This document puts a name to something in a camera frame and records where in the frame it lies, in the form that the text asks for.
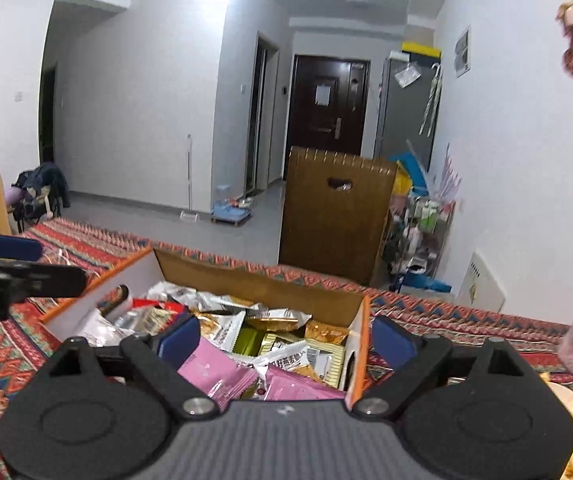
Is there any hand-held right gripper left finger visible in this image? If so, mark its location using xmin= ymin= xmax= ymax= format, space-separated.
xmin=46 ymin=315 xmax=220 ymax=418

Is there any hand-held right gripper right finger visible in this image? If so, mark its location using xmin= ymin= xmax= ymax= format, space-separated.
xmin=352 ymin=315 xmax=542 ymax=418

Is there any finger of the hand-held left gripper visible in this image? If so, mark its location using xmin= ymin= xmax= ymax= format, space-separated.
xmin=0 ymin=247 xmax=88 ymax=321
xmin=0 ymin=225 xmax=43 ymax=262

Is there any pile of silver snack packets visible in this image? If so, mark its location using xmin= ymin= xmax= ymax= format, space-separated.
xmin=79 ymin=280 xmax=351 ymax=391

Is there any green snack packet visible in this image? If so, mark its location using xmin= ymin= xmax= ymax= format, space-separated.
xmin=234 ymin=327 xmax=268 ymax=356

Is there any red cardboard box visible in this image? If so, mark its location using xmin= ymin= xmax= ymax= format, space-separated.
xmin=41 ymin=247 xmax=372 ymax=406

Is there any dark jacket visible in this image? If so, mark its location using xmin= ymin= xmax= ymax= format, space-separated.
xmin=11 ymin=162 xmax=70 ymax=222

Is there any yellow bag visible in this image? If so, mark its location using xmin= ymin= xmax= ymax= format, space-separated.
xmin=391 ymin=162 xmax=412 ymax=197

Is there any white mop stick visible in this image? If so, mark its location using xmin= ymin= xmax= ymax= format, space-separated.
xmin=186 ymin=134 xmax=194 ymax=213

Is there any blue bag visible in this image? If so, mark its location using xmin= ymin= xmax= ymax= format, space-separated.
xmin=399 ymin=140 xmax=434 ymax=196

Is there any pink pleated fan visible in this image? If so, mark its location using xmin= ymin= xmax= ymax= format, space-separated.
xmin=433 ymin=145 xmax=462 ymax=201

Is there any grey refrigerator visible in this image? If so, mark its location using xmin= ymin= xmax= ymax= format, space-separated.
xmin=373 ymin=55 xmax=442 ymax=166

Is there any dark entrance door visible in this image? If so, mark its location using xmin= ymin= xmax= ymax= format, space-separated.
xmin=284 ymin=55 xmax=371 ymax=181

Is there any grey side door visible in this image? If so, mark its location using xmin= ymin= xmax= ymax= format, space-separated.
xmin=245 ymin=32 xmax=280 ymax=196

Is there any folded umbrella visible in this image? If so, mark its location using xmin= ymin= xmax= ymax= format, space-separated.
xmin=419 ymin=65 xmax=442 ymax=136

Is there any white plastic bag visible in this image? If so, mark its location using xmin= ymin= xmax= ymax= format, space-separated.
xmin=393 ymin=62 xmax=422 ymax=88

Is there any yellow and black box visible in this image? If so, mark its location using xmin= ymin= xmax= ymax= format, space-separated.
xmin=401 ymin=41 xmax=441 ymax=59

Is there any white cable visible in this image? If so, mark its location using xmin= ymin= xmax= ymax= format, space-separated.
xmin=41 ymin=247 xmax=100 ymax=281

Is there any wire rack with bottles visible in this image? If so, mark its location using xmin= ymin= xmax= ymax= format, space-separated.
xmin=386 ymin=195 xmax=457 ymax=291

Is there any framed wall picture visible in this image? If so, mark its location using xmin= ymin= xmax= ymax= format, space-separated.
xmin=453 ymin=25 xmax=471 ymax=78

